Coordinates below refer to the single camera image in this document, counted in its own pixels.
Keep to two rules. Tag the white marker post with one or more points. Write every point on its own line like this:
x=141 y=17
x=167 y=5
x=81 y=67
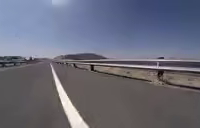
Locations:
x=157 y=64

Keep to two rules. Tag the white painted line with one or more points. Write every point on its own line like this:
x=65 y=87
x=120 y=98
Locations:
x=65 y=100

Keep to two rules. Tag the grey asphalt road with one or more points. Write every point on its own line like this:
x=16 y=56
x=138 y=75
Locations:
x=28 y=96

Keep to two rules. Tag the dry sandy verge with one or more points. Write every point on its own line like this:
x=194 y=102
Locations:
x=184 y=79

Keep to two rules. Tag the grey guardrail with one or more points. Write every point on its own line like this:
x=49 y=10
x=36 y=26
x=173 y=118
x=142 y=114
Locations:
x=4 y=62

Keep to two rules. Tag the distant hill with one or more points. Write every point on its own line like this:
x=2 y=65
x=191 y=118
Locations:
x=83 y=56

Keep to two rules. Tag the metal guardrail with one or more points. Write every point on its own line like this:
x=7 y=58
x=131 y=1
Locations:
x=144 y=66

